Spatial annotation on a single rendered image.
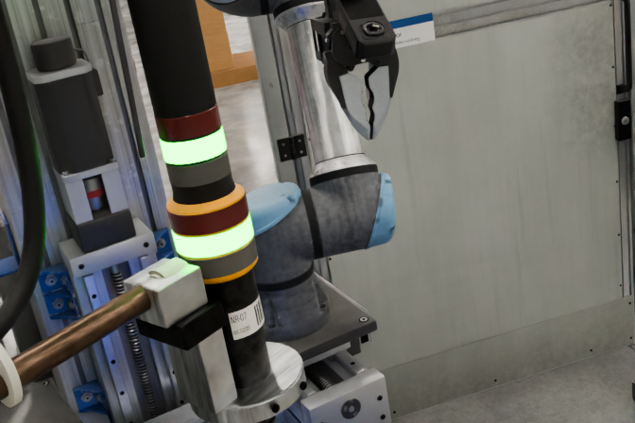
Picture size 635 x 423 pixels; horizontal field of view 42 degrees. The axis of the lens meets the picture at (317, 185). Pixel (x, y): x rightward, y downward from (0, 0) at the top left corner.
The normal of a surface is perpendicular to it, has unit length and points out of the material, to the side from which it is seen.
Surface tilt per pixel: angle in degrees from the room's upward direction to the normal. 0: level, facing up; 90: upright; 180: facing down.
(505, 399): 0
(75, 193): 90
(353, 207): 64
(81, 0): 90
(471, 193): 90
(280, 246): 90
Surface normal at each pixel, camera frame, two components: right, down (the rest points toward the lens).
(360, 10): 0.05, -0.66
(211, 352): 0.76, 0.11
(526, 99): 0.27, 0.30
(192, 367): -0.63, 0.37
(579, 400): -0.16, -0.92
